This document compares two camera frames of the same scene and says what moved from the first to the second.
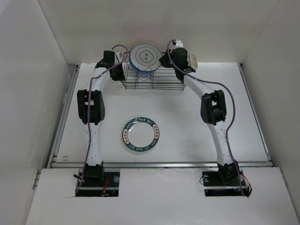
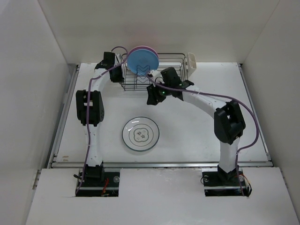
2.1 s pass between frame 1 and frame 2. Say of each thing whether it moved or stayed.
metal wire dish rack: stayed
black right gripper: moved
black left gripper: stayed
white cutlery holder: stayed
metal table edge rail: stayed
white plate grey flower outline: moved
